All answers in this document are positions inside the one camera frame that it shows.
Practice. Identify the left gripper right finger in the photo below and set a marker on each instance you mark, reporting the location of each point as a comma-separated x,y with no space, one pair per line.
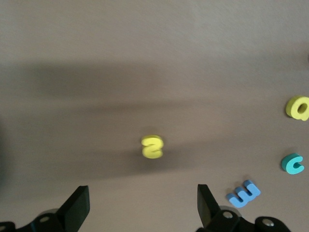
208,210

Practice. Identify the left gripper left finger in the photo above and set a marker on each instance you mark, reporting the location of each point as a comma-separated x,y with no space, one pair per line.
74,207

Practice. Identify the yellow letter s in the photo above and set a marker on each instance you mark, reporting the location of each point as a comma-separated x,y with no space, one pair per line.
152,146

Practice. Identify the blue letter E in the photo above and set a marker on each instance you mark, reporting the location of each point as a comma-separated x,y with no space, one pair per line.
243,200

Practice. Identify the teal letter c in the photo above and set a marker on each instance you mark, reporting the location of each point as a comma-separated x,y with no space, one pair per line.
287,164

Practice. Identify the yellow letter a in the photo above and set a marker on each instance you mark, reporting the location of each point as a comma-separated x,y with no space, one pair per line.
292,108

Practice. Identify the brown table cover mat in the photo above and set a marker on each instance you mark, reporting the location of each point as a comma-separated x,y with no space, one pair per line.
144,36

